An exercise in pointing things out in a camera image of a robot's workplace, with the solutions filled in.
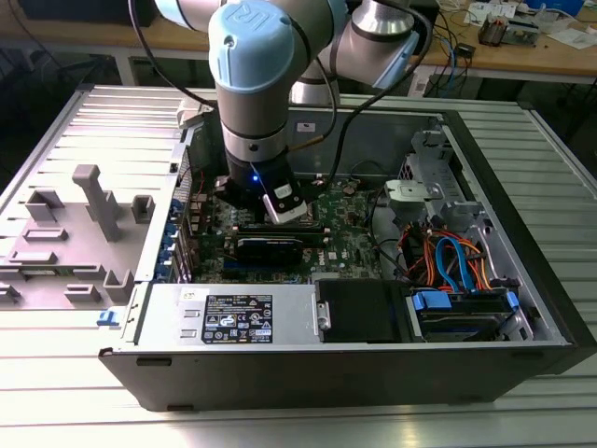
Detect white paper sheets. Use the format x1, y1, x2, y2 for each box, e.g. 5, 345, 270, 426
546, 25, 597, 50

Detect hard disk in blue carrier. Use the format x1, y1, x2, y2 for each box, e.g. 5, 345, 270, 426
408, 287, 523, 345

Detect grey electronics box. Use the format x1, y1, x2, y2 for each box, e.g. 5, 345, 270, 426
507, 17, 543, 48

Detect dark monitor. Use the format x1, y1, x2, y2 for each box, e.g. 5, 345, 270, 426
18, 0, 155, 28

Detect grey power supply unit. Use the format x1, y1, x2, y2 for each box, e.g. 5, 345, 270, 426
132, 282, 325, 350

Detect black PC case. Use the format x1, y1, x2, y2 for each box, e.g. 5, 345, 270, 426
97, 100, 597, 415

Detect green motherboard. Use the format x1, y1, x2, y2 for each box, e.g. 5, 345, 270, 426
188, 173, 398, 287

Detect copper coil device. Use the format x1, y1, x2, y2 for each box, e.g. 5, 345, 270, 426
479, 12, 510, 48

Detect blue network cable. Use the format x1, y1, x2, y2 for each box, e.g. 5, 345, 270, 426
440, 35, 463, 92

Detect silver drive cage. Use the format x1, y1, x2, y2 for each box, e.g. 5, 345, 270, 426
398, 129, 490, 234

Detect grey corner block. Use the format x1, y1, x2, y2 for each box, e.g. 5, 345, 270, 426
175, 99, 207, 131

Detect grey parts rack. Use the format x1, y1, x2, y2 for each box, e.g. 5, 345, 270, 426
0, 162, 158, 313

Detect orange flat wire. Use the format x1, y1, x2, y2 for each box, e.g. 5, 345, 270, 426
459, 237, 494, 294

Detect black graphics card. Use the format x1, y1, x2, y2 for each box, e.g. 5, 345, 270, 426
231, 234, 305, 271

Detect orange black wire bundle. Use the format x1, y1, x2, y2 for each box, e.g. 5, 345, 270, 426
399, 226, 442, 287

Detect blue flat wire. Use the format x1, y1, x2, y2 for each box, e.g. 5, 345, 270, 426
434, 235, 482, 296

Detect silver metal bracket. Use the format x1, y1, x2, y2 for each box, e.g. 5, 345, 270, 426
382, 179, 429, 221

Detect wooden desk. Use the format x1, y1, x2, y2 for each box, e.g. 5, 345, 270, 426
0, 0, 597, 88

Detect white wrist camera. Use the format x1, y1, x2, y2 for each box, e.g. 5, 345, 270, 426
260, 182, 308, 226

